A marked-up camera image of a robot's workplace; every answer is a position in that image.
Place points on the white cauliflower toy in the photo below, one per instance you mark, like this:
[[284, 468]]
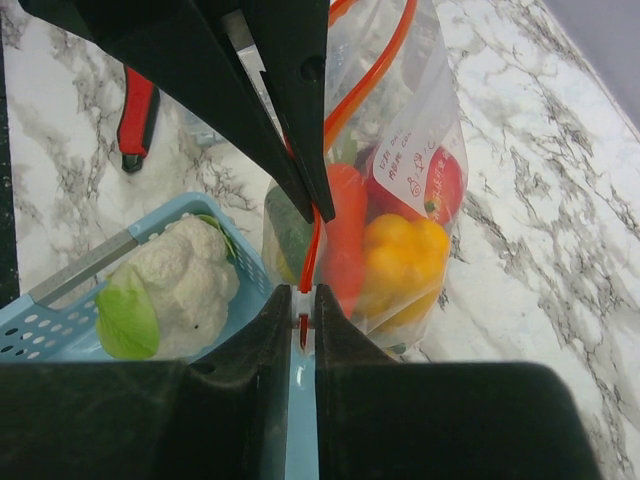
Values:
[[171, 298]]

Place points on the green chili pepper toy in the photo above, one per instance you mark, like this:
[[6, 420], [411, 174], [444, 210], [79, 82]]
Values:
[[292, 232]]

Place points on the orange carrot toy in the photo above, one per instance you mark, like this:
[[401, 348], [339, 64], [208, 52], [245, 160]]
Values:
[[343, 260]]

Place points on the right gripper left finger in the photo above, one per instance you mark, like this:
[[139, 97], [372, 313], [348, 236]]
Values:
[[223, 416]]

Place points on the red utility knife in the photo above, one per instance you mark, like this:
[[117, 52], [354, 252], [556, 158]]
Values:
[[137, 124]]

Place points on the red apple toy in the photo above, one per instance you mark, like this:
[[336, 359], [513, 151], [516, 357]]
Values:
[[417, 185]]

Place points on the clear zip bag orange zipper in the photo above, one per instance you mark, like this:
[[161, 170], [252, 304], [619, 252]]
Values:
[[388, 88]]

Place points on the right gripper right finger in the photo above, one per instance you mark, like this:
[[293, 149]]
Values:
[[379, 418]]

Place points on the blue plastic basket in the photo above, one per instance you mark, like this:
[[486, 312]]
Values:
[[68, 313]]

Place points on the orange bell pepper toy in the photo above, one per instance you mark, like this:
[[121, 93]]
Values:
[[405, 263]]

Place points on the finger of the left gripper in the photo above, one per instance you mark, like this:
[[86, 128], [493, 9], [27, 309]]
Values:
[[201, 53], [291, 38]]

